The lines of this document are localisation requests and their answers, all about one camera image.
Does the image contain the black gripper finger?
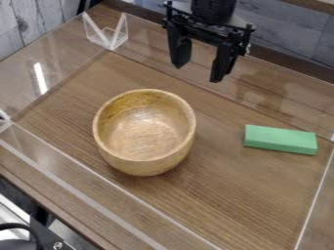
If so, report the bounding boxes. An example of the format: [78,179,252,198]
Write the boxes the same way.
[209,43,239,83]
[167,22,192,68]

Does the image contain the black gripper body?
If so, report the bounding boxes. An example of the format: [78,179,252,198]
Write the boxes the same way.
[163,0,255,55]

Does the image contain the green rectangular block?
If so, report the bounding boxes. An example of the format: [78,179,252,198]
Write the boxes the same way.
[244,125,318,155]

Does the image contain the wooden bowl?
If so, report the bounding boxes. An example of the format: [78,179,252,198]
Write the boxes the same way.
[92,89,196,177]

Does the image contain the clear acrylic corner bracket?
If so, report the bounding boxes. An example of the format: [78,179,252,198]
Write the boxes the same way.
[82,12,128,51]

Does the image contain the clear acrylic enclosure wall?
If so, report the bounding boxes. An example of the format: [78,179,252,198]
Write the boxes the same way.
[0,15,334,250]

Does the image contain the black metal table bracket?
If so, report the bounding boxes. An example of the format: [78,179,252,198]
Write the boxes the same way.
[28,217,77,250]

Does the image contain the black cable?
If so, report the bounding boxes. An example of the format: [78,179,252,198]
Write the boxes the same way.
[0,222,40,250]

